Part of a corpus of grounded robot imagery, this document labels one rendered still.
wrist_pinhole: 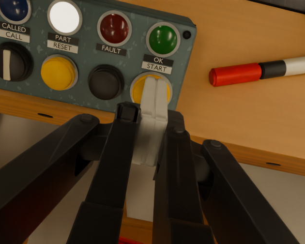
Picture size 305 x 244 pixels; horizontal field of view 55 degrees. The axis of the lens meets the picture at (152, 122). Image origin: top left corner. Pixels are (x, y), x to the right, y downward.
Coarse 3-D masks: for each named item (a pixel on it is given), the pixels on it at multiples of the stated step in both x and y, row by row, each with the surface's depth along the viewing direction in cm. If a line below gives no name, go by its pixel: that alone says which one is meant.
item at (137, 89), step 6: (144, 78) 22; (156, 78) 22; (162, 78) 22; (138, 84) 22; (132, 90) 22; (138, 90) 22; (168, 90) 22; (132, 96) 22; (138, 96) 22; (168, 96) 22; (138, 102) 22
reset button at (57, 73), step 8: (48, 64) 21; (56, 64) 21; (64, 64) 21; (48, 72) 21; (56, 72) 21; (64, 72) 21; (72, 72) 21; (48, 80) 21; (56, 80) 21; (64, 80) 21; (72, 80) 22; (56, 88) 22; (64, 88) 22
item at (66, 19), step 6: (54, 6) 20; (60, 6) 20; (66, 6) 20; (72, 6) 20; (54, 12) 20; (60, 12) 20; (66, 12) 20; (72, 12) 20; (54, 18) 20; (60, 18) 20; (66, 18) 20; (72, 18) 20; (78, 18) 20; (54, 24) 20; (60, 24) 20; (66, 24) 20; (72, 24) 20; (60, 30) 21; (66, 30) 21; (72, 30) 21
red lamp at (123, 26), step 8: (112, 16) 20; (120, 16) 20; (104, 24) 20; (112, 24) 20; (120, 24) 20; (104, 32) 20; (112, 32) 20; (120, 32) 20; (112, 40) 21; (120, 40) 21
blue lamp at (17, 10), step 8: (0, 0) 20; (8, 0) 20; (16, 0) 20; (24, 0) 20; (0, 8) 20; (8, 8) 20; (16, 8) 20; (24, 8) 20; (8, 16) 20; (16, 16) 20; (24, 16) 20
